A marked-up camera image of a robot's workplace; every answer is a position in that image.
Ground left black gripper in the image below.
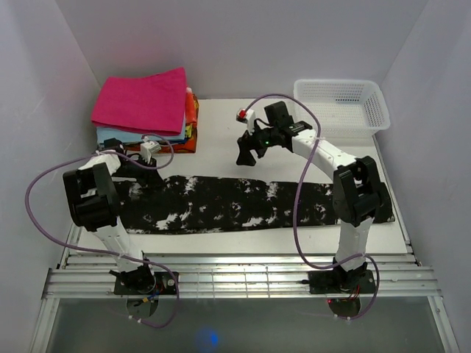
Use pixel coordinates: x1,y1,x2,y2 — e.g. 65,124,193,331
111,154,165,188

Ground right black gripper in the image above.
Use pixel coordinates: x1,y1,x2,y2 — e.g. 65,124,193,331
235,120,277,168

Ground black white patterned trousers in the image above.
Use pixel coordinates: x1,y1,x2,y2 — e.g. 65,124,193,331
117,174,397,235

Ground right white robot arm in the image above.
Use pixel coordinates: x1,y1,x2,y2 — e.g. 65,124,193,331
236,101,392,297

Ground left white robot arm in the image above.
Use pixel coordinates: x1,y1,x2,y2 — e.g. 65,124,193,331
63,150,157,294

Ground folded light blue cloth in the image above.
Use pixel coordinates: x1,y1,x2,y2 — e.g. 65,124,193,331
96,123,186,143

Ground folded pink cloth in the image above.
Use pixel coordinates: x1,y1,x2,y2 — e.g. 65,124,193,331
91,67,187,136

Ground folded orange patterned cloth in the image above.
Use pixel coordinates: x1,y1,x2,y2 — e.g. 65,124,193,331
171,87,199,154

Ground white plastic basket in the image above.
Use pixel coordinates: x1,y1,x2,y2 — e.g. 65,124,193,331
294,79,391,139

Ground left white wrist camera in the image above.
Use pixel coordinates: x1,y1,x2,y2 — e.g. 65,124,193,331
140,135,161,163

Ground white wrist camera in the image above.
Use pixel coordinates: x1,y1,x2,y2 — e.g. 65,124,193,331
140,135,161,163
235,109,256,135

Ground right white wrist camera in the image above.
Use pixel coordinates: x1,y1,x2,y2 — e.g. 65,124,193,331
235,109,256,135

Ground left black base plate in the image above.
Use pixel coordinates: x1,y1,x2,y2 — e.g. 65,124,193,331
112,271,177,296

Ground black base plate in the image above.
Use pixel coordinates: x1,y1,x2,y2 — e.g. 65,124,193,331
307,270,376,295
112,271,177,296

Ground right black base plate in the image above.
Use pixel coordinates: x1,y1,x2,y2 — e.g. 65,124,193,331
307,270,376,295

